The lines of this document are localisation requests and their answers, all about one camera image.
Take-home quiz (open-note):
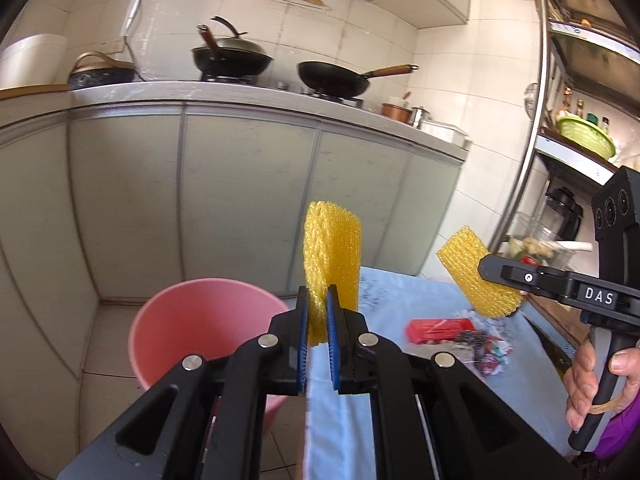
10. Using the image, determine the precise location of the lidded black wok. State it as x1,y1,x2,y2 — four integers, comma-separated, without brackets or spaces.
191,16,274,80

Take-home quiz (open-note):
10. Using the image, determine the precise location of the kitchen counter cabinet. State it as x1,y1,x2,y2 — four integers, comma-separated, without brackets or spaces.
0,82,473,396

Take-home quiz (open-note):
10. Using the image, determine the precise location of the steel wool scourer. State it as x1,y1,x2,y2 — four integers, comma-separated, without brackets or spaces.
457,330,488,356

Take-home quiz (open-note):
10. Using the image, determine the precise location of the yellow foam net red label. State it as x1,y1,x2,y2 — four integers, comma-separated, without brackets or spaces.
303,201,362,347

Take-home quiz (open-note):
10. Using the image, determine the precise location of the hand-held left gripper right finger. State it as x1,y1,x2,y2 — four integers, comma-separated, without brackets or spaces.
326,284,581,480

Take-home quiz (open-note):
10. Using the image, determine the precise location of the metal strainer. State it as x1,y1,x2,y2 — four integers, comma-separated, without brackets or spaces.
523,82,541,121

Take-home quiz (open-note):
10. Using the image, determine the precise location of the white rice cooker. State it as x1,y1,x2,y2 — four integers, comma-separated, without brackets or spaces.
0,34,68,90

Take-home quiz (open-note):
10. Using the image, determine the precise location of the gas stove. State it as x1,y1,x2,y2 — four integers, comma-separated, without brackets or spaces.
200,74,366,108

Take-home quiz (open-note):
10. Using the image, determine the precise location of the black wok wooden handle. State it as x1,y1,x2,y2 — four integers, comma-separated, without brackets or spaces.
297,61,420,100

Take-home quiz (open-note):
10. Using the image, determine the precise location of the red snack packet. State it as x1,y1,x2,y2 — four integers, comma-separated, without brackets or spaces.
470,332,516,378

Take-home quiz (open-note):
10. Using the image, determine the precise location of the clear plastic container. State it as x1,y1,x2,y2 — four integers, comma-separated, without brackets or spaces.
505,210,593,271

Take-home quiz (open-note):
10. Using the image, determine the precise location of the floral light blue tablecloth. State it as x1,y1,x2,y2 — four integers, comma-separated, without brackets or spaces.
302,266,576,480

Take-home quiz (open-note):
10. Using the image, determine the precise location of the black blender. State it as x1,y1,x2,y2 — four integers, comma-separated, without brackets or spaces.
542,186,585,241

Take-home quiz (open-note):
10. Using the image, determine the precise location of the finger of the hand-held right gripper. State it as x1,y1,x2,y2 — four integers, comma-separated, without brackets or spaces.
477,254,571,306

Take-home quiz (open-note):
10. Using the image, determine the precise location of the copper pot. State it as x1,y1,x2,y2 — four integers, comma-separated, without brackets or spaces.
381,102,414,122

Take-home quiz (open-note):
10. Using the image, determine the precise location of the metal storage rack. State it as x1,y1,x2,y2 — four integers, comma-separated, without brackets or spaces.
487,0,640,281

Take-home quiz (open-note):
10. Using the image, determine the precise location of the pink plastic bin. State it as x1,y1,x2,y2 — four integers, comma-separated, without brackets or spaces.
128,277,291,433

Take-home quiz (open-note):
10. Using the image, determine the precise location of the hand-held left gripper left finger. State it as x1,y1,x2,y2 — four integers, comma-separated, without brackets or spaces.
57,286,310,480

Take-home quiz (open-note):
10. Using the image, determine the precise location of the person's right hand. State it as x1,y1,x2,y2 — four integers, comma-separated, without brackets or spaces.
565,341,640,431

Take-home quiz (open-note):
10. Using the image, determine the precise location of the red and white box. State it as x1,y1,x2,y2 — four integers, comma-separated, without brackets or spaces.
406,316,476,345

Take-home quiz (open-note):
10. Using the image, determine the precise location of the white rectangular container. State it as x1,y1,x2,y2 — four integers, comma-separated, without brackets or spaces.
421,120,471,146

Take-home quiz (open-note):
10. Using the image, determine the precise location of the wooden board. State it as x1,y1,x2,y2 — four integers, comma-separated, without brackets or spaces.
0,84,71,101

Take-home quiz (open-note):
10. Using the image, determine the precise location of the green plastic basket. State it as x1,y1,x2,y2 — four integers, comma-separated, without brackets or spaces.
556,116,617,161

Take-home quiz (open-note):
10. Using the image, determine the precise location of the yellow foam fruit net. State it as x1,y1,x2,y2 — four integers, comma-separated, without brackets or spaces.
436,226,525,319

